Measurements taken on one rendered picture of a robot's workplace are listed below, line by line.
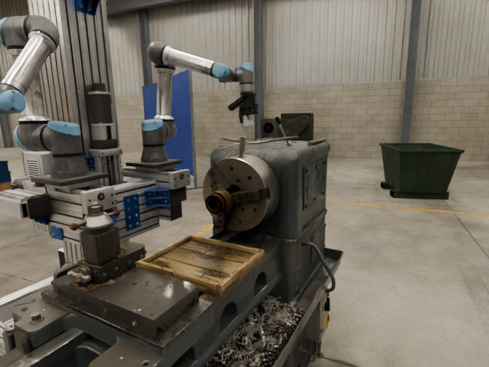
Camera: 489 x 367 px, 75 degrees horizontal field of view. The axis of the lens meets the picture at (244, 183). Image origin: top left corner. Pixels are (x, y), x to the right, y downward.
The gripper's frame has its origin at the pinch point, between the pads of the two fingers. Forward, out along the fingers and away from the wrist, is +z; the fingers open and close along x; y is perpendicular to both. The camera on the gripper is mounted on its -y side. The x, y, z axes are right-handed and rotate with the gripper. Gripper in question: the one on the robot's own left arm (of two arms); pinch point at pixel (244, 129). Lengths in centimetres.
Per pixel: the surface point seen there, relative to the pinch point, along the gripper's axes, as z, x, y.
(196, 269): 44, -79, 25
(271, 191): 22, -46, 38
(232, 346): 76, -72, 34
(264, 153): 9.0, -32.3, 28.5
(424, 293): 133, 109, 101
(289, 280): 66, -34, 42
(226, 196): 23, -60, 26
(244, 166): 12, -50, 28
